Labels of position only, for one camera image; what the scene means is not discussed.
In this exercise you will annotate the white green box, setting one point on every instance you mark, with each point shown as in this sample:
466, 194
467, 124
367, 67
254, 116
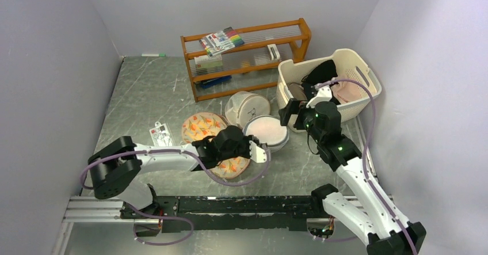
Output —
205, 61

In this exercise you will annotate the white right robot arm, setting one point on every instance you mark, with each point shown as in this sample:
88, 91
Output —
380, 225

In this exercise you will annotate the pink garment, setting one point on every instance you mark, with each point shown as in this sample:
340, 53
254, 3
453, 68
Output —
346, 92

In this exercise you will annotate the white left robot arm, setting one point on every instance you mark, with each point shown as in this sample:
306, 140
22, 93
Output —
114, 168

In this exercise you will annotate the clear blister pack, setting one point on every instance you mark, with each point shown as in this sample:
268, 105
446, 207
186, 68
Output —
161, 135

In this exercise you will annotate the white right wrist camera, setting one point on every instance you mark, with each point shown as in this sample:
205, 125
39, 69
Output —
324, 94

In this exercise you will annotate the brown bra cup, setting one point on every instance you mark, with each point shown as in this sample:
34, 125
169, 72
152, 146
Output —
297, 91

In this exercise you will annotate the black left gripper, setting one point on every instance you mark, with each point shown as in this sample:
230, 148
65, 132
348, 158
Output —
247, 139

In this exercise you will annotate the orange wooden shelf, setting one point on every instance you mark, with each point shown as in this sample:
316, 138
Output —
291, 37

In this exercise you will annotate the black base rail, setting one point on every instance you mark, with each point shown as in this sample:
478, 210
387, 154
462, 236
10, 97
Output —
174, 214

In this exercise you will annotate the black garment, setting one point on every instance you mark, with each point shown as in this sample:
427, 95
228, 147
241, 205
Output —
324, 72

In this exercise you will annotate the colour marker pack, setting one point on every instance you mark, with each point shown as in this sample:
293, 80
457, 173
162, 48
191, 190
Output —
221, 41

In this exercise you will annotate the floral orange laundry bag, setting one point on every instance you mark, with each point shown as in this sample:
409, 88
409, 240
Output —
200, 125

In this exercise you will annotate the cream plastic laundry basket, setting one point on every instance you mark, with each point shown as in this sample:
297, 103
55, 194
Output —
348, 64

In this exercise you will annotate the green white marker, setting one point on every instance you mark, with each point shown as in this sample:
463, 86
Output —
154, 55

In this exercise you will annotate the white mesh laundry bag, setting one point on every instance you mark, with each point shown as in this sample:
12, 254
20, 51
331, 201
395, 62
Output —
267, 129

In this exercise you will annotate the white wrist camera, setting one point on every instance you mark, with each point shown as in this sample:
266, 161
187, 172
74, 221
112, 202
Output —
324, 94
258, 151

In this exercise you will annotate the blue flat box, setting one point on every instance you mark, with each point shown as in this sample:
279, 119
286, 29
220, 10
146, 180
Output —
205, 84

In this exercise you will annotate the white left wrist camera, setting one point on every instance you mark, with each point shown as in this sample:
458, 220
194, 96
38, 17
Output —
258, 151

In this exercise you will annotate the white clip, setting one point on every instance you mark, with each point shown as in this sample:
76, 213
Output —
274, 53

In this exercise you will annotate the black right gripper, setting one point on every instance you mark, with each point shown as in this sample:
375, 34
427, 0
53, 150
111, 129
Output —
294, 106

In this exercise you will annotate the beige mesh laundry bag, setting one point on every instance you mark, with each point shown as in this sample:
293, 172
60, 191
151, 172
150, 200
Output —
245, 106

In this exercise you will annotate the aluminium frame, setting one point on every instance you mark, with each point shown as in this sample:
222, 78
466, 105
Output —
88, 209

